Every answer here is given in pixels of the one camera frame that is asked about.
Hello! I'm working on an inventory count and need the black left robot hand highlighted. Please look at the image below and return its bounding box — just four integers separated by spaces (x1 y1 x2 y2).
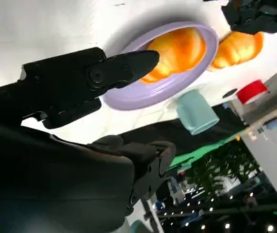
222 0 277 34

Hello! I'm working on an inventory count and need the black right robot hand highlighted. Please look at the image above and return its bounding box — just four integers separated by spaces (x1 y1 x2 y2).
0 47 178 233

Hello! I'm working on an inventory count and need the orange white toy bread roll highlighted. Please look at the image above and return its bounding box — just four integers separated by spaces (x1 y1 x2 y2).
207 31 264 72
140 27 207 84

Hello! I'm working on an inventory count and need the red cylinder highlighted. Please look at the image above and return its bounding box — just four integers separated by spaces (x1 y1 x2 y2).
237 79 269 105

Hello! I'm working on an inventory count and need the black round table grommet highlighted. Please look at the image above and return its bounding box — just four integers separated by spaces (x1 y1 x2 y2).
222 88 237 99

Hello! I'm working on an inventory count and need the pale green mug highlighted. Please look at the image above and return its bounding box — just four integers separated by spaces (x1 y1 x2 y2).
176 89 219 135

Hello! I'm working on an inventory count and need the lilac plate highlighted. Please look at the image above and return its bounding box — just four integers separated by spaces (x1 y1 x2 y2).
103 21 219 111

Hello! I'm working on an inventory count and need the white desk partition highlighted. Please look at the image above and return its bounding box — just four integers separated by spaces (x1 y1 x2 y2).
228 58 277 216

